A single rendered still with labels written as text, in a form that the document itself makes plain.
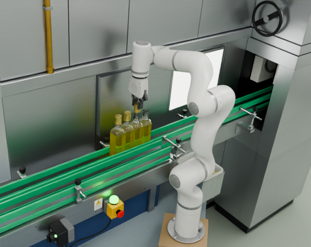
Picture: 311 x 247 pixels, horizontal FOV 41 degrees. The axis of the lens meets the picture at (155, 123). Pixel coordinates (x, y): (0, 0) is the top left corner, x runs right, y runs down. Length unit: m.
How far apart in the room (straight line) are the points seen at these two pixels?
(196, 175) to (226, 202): 1.55
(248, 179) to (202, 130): 1.45
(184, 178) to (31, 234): 0.70
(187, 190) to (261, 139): 1.18
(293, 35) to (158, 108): 0.90
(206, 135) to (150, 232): 0.73
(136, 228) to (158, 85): 0.78
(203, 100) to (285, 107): 1.23
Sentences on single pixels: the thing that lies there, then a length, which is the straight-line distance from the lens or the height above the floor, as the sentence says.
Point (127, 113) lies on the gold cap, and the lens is 2.04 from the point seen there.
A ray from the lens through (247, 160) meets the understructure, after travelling 3.06.
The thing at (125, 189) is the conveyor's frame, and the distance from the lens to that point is 2.09.
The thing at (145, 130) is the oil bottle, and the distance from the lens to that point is 2.15.
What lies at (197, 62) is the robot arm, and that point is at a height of 1.73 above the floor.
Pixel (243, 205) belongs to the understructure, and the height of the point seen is 0.26.
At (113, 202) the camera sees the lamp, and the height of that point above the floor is 1.01.
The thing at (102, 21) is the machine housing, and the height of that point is 1.75.
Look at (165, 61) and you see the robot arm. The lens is 1.77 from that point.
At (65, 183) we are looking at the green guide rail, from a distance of 1.96.
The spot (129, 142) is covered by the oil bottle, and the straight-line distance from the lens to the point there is 2.12.
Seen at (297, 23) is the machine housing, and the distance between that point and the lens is 2.58.
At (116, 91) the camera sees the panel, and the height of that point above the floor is 1.39.
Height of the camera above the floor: 2.35
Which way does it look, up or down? 31 degrees down
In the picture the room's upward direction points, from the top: 6 degrees clockwise
